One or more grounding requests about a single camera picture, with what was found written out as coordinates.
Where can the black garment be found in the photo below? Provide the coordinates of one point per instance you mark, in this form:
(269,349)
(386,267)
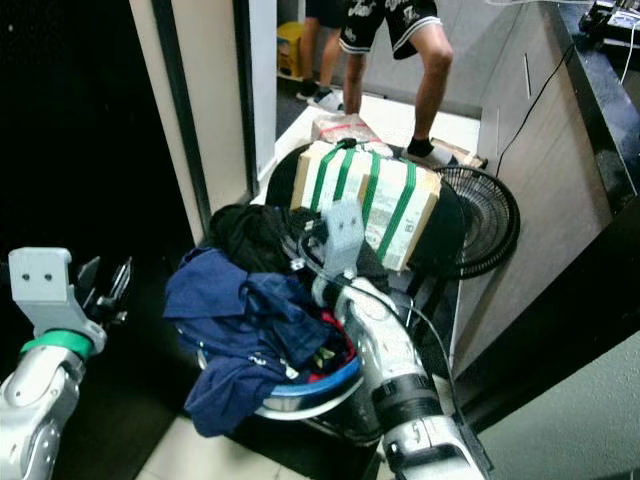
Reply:
(255,235)

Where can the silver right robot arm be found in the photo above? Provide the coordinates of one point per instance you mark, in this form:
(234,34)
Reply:
(390,370)

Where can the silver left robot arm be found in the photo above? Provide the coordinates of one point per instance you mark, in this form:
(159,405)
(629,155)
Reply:
(35,400)

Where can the red garment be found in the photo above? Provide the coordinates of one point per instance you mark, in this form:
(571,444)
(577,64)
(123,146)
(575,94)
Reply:
(338,340)

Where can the cardboard box with green tape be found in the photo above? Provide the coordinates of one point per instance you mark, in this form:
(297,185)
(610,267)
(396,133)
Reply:
(400,200)

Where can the navy blue garment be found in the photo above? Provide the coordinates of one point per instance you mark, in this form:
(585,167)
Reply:
(230,330)

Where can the wrapped parcel with red tape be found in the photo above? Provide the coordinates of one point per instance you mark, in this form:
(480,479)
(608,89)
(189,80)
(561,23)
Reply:
(343,128)

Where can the blue and white laundry basket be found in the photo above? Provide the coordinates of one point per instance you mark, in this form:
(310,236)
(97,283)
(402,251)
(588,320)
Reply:
(310,395)

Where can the flat brown cardboard piece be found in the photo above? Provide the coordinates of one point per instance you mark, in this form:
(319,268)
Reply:
(460,152)

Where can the black fan grille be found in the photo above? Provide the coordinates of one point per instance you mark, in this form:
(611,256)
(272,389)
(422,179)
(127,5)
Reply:
(485,220)

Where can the person in white shoes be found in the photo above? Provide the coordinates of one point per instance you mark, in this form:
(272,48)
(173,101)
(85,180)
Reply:
(320,60)

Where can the yellow box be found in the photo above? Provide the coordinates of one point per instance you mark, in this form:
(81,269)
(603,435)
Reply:
(288,50)

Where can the person in black printed shorts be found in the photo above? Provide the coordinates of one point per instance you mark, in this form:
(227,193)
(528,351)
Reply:
(435,70)

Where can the grey wooden cabinet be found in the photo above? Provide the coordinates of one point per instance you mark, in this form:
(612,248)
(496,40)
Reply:
(540,190)

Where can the black countertop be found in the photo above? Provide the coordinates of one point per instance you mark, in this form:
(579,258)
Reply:
(605,110)

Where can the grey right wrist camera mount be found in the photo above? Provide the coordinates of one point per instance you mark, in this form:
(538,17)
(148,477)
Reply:
(343,235)

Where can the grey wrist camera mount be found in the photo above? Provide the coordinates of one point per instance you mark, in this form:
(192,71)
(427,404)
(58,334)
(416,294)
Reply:
(42,285)
(343,235)

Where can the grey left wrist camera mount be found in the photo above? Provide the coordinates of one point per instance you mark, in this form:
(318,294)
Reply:
(42,285)

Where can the beige door with dark frame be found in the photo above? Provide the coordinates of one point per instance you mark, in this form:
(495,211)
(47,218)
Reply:
(200,100)

